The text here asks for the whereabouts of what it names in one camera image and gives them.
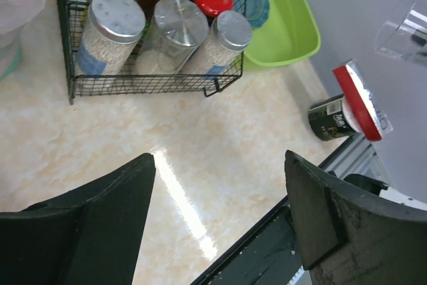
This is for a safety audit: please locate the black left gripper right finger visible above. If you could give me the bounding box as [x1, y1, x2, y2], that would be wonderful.
[284, 150, 426, 284]

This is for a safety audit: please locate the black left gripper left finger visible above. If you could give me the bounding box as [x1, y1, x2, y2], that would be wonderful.
[1, 153, 155, 284]

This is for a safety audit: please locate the small glass bowl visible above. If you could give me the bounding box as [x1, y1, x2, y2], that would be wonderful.
[374, 0, 426, 67]

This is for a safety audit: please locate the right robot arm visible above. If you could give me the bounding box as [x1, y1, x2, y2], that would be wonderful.
[344, 174, 427, 211]

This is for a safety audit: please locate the dark jar at right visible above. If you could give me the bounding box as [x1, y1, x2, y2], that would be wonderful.
[308, 94, 362, 141]

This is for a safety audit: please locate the green plastic tub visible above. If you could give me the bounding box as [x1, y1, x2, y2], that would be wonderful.
[235, 0, 321, 71]

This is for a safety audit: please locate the silver lid spice jar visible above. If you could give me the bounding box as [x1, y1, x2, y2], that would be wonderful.
[75, 0, 146, 76]

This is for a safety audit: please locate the upturned wine glass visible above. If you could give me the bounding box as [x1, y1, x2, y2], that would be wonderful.
[133, 0, 209, 75]

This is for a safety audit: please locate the green bin with plastic bag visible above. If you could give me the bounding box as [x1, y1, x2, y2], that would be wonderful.
[1, 0, 46, 79]

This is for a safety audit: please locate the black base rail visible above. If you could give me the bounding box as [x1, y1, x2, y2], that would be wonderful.
[193, 135, 388, 284]

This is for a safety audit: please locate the black wire rack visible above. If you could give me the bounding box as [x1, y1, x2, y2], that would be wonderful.
[57, 0, 247, 105]

